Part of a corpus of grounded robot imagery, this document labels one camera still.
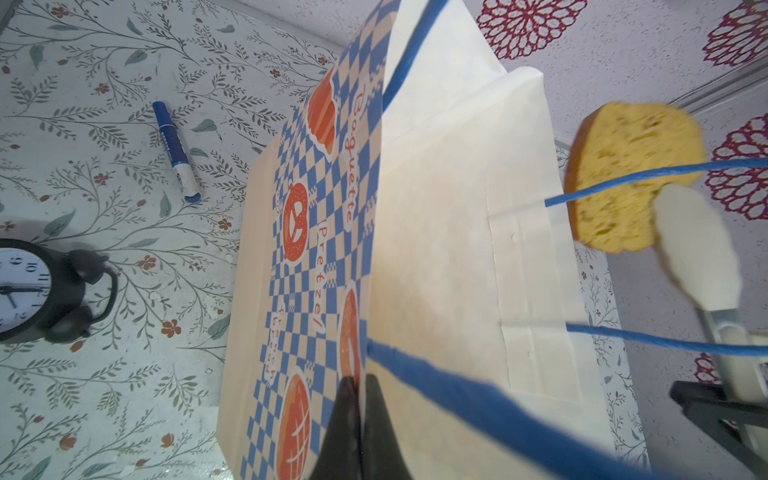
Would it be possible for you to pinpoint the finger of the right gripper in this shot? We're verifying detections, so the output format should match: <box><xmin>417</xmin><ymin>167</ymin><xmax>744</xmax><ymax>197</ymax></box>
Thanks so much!
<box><xmin>669</xmin><ymin>381</ymin><xmax>767</xmax><ymax>477</ymax></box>

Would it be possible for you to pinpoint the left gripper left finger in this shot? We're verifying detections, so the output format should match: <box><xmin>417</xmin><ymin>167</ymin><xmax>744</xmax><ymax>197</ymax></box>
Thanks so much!
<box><xmin>310</xmin><ymin>376</ymin><xmax>362</xmax><ymax>480</ymax></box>

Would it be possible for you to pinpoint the black alarm clock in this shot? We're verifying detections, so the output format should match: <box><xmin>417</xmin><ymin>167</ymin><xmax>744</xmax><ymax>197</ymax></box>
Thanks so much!
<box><xmin>1</xmin><ymin>238</ymin><xmax>119</xmax><ymax>344</ymax></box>

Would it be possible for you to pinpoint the blue checkered paper bag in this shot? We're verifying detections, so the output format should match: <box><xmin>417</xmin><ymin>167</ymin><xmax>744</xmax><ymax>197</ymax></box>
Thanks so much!
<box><xmin>215</xmin><ymin>0</ymin><xmax>768</xmax><ymax>480</ymax></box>

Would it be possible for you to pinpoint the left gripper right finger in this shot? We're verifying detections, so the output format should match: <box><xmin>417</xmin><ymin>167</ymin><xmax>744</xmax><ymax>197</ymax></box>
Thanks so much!
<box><xmin>360</xmin><ymin>374</ymin><xmax>412</xmax><ymax>480</ymax></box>

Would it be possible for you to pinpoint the blue marker pen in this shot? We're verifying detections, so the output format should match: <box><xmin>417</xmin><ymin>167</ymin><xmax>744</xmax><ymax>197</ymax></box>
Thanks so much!
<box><xmin>152</xmin><ymin>101</ymin><xmax>202</xmax><ymax>204</ymax></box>

